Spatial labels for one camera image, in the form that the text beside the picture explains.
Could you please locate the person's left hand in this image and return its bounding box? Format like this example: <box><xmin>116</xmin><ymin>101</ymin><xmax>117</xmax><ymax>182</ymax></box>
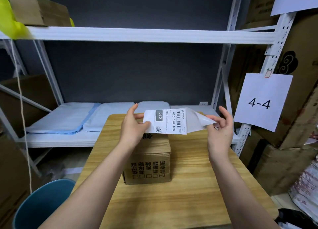
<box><xmin>119</xmin><ymin>103</ymin><xmax>151</xmax><ymax>150</ymax></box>

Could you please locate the person's right hand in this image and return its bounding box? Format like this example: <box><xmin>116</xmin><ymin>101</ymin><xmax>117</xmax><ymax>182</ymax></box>
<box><xmin>205</xmin><ymin>106</ymin><xmax>234</xmax><ymax>160</ymax></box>

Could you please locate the white label backing paper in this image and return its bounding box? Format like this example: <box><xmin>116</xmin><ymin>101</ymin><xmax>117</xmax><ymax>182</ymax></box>
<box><xmin>183</xmin><ymin>108</ymin><xmax>217</xmax><ymax>132</ymax></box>

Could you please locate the white printed shipping label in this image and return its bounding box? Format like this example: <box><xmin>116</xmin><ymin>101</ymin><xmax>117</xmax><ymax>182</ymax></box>
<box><xmin>143</xmin><ymin>109</ymin><xmax>187</xmax><ymax>135</ymax></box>

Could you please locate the person's right forearm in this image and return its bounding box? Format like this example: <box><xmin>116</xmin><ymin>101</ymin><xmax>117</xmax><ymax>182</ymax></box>
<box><xmin>208</xmin><ymin>148</ymin><xmax>282</xmax><ymax>229</ymax></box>

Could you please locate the person's left forearm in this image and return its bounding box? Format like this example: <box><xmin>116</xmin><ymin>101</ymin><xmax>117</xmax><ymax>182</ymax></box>
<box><xmin>38</xmin><ymin>142</ymin><xmax>139</xmax><ymax>229</ymax></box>

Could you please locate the flat white folded packet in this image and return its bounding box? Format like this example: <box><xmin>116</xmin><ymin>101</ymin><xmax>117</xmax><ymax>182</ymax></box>
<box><xmin>170</xmin><ymin>105</ymin><xmax>220</xmax><ymax>117</ymax></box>

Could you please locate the small brown cardboard box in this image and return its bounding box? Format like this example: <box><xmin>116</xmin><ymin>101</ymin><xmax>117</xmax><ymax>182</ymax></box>
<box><xmin>122</xmin><ymin>133</ymin><xmax>172</xmax><ymax>185</ymax></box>

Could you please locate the wide white folded packet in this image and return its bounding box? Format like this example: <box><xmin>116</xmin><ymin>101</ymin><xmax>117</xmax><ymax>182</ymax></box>
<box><xmin>83</xmin><ymin>102</ymin><xmax>136</xmax><ymax>132</ymax></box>

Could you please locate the white paper shelf sign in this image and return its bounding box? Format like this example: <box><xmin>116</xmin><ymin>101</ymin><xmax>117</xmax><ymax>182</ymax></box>
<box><xmin>234</xmin><ymin>73</ymin><xmax>293</xmax><ymax>132</ymax></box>

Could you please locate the plain dark cardboard box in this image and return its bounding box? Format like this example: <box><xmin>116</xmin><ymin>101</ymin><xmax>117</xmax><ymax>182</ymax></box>
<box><xmin>228</xmin><ymin>44</ymin><xmax>268</xmax><ymax>115</ymax></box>

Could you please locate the blue and white folded packet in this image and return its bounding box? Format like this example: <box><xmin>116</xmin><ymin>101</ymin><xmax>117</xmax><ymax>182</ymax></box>
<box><xmin>26</xmin><ymin>102</ymin><xmax>101</xmax><ymax>135</ymax></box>

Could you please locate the worn low cardboard box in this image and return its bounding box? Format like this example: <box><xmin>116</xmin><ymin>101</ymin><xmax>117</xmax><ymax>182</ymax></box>
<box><xmin>253</xmin><ymin>144</ymin><xmax>318</xmax><ymax>196</ymax></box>

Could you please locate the white metal shelf rack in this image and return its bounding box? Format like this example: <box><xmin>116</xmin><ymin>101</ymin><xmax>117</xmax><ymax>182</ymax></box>
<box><xmin>0</xmin><ymin>0</ymin><xmax>297</xmax><ymax>178</ymax></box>

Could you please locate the large cardboard box swirl print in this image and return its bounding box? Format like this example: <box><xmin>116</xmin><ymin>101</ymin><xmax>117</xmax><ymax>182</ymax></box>
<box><xmin>256</xmin><ymin>10</ymin><xmax>318</xmax><ymax>149</ymax></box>

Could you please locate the white bag with red print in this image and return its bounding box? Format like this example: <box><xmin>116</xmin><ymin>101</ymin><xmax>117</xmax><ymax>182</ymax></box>
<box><xmin>288</xmin><ymin>159</ymin><xmax>318</xmax><ymax>223</ymax></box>

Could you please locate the large shaded cardboard box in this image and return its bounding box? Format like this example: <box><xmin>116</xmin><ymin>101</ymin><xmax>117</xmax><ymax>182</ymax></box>
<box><xmin>0</xmin><ymin>74</ymin><xmax>58</xmax><ymax>138</ymax></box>

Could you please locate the cardboard box with black print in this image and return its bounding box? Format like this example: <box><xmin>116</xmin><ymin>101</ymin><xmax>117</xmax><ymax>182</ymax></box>
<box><xmin>238</xmin><ymin>0</ymin><xmax>280</xmax><ymax>30</ymax></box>

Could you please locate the black bag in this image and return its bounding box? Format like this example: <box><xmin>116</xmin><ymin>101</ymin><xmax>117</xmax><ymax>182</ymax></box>
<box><xmin>275</xmin><ymin>208</ymin><xmax>318</xmax><ymax>229</ymax></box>

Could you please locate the blue plastic bin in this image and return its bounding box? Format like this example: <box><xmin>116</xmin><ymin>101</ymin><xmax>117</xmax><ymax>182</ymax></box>
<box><xmin>12</xmin><ymin>179</ymin><xmax>76</xmax><ymax>229</ymax></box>

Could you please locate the tall brown cardboard box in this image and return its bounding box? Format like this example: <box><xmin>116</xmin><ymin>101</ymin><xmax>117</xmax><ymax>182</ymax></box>
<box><xmin>0</xmin><ymin>134</ymin><xmax>41</xmax><ymax>229</ymax></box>

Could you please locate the open brown cardboard box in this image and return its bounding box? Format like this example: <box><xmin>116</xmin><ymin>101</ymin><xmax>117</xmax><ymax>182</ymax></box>
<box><xmin>6</xmin><ymin>0</ymin><xmax>72</xmax><ymax>27</ymax></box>

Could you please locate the yellow plastic sheet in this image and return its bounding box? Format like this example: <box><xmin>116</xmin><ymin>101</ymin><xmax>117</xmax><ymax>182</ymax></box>
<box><xmin>0</xmin><ymin>0</ymin><xmax>34</xmax><ymax>40</ymax></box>

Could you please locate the white hanging string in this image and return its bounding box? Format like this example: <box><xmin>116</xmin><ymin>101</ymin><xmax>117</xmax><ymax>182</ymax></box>
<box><xmin>10</xmin><ymin>39</ymin><xmax>33</xmax><ymax>194</ymax></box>

